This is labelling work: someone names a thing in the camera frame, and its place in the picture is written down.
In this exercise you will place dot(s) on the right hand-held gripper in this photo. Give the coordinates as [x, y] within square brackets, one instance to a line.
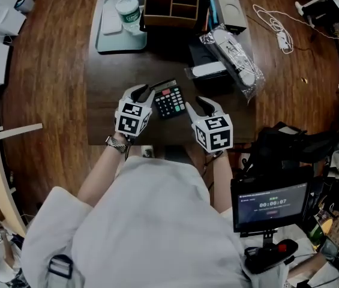
[214, 133]

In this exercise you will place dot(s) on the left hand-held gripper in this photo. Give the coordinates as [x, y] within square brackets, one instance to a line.
[130, 121]

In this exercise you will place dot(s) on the black calculator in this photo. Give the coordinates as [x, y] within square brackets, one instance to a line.
[170, 102]

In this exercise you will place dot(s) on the person's left forearm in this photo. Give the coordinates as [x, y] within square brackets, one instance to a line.
[100, 175]

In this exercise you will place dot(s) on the person's right forearm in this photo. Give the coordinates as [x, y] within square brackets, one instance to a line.
[221, 184]

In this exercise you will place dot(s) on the white oblong device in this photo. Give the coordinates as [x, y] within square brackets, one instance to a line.
[208, 70]

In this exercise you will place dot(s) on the person's dark trouser leg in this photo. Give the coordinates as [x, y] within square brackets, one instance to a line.
[178, 154]

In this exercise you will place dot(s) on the metal wristwatch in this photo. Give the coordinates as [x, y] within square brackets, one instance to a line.
[116, 144]

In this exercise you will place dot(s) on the grey-teal tray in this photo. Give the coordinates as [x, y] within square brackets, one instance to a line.
[121, 42]

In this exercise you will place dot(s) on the person's white patterned shoe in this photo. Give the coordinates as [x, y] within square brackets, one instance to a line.
[147, 152]

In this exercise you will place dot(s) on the black box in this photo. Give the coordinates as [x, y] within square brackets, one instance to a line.
[199, 52]

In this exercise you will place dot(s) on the clear bag white device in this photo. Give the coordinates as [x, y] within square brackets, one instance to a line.
[235, 55]

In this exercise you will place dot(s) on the wooden organizer box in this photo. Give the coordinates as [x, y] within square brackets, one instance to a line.
[169, 21]

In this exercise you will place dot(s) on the white flat case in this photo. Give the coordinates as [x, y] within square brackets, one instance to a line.
[111, 18]

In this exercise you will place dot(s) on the black armrest office chair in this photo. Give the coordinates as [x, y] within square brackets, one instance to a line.
[277, 148]

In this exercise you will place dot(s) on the green-label water bottle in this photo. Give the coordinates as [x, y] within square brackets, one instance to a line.
[128, 12]

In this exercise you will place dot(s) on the blue marker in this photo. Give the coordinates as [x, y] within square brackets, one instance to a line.
[213, 9]

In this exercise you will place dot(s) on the grey box round imprint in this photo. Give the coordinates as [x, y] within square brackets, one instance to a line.
[229, 7]

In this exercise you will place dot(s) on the black screen monitor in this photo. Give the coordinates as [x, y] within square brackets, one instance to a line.
[271, 202]

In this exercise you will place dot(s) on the person's white shirt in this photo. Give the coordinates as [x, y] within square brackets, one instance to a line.
[157, 235]

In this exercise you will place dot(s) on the black controller red button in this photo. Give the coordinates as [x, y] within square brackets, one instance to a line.
[269, 253]

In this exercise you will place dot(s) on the green bottle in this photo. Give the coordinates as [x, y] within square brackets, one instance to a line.
[317, 234]

